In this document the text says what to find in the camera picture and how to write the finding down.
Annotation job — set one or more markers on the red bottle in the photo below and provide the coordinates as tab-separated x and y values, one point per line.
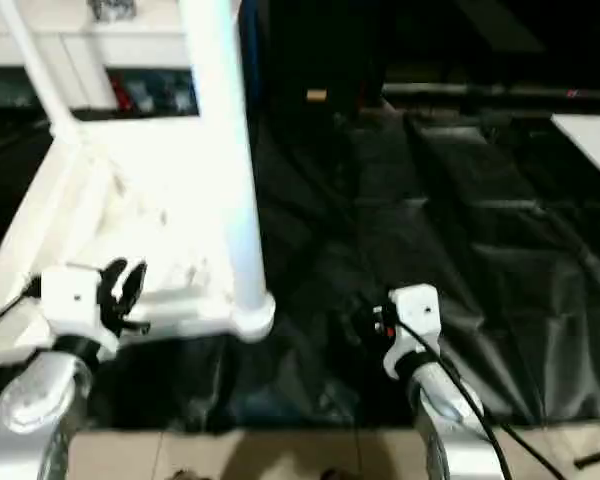
120	95

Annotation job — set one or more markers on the black stand foot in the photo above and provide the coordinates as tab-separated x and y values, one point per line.
598	458

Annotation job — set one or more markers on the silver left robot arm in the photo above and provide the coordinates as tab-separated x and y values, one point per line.
35	400

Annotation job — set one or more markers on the grey crumpled object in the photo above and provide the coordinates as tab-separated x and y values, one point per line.
112	8

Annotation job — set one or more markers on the black low shelf board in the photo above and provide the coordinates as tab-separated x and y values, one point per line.
500	92

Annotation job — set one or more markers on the white plastic table leg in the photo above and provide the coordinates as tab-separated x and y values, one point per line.
35	70
225	150

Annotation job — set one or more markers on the white paper sheet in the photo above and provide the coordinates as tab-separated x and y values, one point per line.
592	145

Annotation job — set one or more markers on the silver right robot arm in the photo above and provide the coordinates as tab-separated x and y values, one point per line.
450	420

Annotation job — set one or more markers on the white plastic table top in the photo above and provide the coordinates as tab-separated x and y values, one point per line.
130	200

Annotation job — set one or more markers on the black plastic mat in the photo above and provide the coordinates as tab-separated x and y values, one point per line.
430	250

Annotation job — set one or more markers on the white sideboard cabinet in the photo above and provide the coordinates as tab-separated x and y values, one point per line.
90	45

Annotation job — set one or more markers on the small yellow label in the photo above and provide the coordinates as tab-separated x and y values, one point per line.
317	96

